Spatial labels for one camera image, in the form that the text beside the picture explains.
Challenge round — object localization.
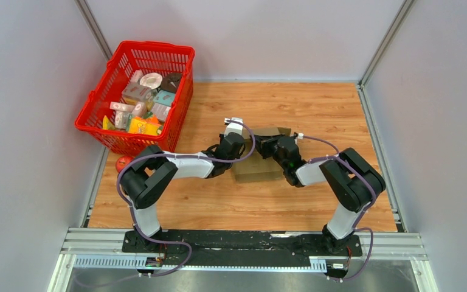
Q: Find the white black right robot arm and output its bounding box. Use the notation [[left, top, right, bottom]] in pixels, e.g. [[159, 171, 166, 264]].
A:
[[255, 134, 386, 255]]

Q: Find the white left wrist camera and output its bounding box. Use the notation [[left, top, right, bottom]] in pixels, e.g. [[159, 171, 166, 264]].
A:
[[224, 117, 243, 136]]

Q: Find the red plastic shopping basket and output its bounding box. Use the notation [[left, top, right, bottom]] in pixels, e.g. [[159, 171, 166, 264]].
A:
[[75, 41, 195, 156]]

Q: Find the light blue small box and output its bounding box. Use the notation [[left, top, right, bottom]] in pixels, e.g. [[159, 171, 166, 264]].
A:
[[154, 90, 176, 107]]

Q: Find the red apple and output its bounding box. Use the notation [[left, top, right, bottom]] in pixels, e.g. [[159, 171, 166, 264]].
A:
[[115, 156, 134, 173]]

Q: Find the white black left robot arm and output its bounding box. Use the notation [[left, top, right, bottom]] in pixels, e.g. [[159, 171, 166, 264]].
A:
[[116, 133, 245, 252]]

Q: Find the grey pink carton box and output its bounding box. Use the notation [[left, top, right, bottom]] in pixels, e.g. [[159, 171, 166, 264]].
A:
[[122, 82, 152, 105]]

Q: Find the white tape roll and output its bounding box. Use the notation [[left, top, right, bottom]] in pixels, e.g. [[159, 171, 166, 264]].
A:
[[139, 72, 163, 90]]

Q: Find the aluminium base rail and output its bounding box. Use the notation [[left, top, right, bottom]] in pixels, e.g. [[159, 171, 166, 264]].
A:
[[48, 228, 438, 291]]

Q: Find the brown cardboard paper box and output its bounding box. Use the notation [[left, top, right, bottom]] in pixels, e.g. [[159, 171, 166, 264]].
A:
[[231, 127, 291, 183]]

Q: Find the aluminium corner frame post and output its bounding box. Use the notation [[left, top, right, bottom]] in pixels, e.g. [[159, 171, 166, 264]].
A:
[[359, 0, 415, 88]]

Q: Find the dark brown round item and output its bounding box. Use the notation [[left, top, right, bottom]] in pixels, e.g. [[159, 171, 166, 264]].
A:
[[160, 72, 182, 94]]

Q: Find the yellow orange snack packet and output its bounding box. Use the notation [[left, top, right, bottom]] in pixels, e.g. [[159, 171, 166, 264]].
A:
[[126, 116, 163, 136]]

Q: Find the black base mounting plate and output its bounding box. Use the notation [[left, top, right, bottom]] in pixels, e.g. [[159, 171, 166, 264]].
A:
[[121, 229, 363, 268]]

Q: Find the left aluminium frame post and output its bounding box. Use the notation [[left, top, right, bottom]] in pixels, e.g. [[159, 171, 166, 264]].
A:
[[74, 0, 113, 60]]

